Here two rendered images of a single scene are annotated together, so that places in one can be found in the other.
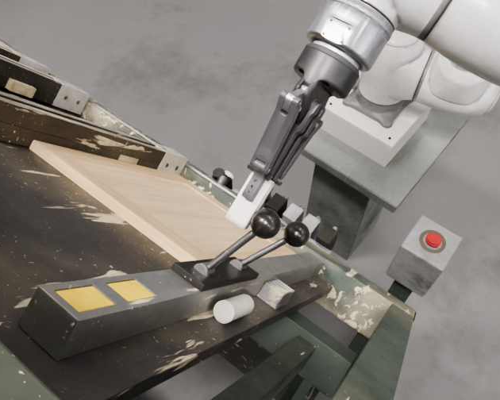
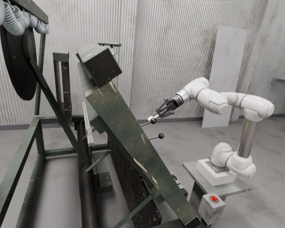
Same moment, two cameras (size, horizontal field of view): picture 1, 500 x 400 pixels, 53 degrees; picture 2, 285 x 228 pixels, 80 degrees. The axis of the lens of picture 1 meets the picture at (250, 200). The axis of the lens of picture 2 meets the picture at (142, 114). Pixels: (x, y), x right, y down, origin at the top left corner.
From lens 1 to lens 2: 0.69 m
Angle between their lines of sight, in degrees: 42
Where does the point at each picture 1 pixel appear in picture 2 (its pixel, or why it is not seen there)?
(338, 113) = (202, 163)
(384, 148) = (213, 178)
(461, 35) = (201, 97)
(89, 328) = not seen: hidden behind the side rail
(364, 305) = not seen: hidden behind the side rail
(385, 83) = (217, 157)
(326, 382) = (155, 193)
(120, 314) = not seen: hidden behind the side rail
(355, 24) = (182, 92)
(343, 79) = (177, 100)
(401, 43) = (223, 145)
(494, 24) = (206, 95)
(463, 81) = (239, 159)
